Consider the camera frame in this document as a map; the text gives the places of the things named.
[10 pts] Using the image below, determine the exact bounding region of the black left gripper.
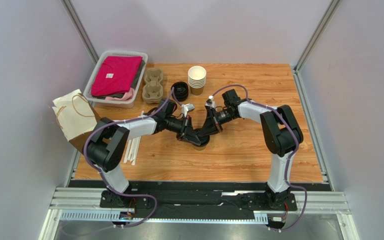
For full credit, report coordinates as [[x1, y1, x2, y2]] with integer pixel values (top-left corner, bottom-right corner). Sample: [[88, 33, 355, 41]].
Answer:
[[165, 115, 200, 146]]

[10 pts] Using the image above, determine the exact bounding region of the black plastic cup lid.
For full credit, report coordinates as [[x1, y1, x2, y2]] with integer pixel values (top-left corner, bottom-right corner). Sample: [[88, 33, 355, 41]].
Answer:
[[192, 135, 210, 148]]

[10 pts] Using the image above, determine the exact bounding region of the brown paper coffee cup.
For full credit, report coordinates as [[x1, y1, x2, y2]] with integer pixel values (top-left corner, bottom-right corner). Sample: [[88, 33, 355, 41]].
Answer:
[[193, 145, 206, 151]]

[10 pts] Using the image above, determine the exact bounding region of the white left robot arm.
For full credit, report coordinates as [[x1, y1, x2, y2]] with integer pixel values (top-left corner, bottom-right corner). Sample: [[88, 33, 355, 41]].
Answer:
[[83, 98, 205, 197]]

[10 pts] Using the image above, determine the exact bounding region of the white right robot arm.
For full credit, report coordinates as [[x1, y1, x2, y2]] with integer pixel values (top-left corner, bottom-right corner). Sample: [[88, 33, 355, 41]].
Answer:
[[197, 89, 303, 201]]

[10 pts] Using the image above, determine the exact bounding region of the stack of black lids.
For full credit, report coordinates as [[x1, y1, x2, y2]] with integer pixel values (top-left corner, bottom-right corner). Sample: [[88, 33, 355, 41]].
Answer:
[[171, 81, 189, 102]]

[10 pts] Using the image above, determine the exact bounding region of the stack of paper cups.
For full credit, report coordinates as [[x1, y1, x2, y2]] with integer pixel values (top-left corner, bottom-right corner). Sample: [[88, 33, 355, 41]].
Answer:
[[187, 65, 207, 96]]

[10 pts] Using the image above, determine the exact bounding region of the cardboard cup carrier tray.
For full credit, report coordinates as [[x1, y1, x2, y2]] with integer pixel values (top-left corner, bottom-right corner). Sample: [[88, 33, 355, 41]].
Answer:
[[142, 68, 164, 104]]

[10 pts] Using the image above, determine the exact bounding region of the white paper straw bundle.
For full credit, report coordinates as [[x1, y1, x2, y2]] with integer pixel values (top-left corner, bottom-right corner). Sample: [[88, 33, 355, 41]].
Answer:
[[123, 136, 142, 166]]

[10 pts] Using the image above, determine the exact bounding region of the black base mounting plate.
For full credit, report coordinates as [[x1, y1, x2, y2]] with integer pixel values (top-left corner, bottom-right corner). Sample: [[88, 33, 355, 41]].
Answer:
[[68, 179, 333, 221]]

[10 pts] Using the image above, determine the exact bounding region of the white plastic basket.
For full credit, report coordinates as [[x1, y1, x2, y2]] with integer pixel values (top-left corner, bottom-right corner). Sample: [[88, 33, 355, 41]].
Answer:
[[83, 49, 148, 109]]

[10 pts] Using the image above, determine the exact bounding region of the pink folded cloth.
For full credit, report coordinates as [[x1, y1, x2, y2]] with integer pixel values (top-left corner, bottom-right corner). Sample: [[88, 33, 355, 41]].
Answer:
[[90, 56, 143, 97]]

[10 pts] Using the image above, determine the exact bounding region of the brown paper bag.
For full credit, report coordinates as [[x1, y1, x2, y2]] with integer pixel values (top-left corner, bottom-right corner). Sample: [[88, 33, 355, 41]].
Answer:
[[52, 89, 101, 153]]

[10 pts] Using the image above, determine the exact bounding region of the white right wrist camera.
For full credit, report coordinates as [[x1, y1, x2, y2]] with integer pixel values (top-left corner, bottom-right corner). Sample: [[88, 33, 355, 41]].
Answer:
[[205, 95, 216, 109]]

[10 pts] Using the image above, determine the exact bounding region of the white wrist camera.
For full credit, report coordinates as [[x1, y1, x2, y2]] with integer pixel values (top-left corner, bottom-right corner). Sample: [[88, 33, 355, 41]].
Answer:
[[180, 103, 195, 117], [205, 95, 216, 109]]

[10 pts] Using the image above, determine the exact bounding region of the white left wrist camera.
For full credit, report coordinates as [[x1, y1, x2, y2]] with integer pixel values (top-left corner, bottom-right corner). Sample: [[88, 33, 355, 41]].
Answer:
[[180, 103, 195, 117]]

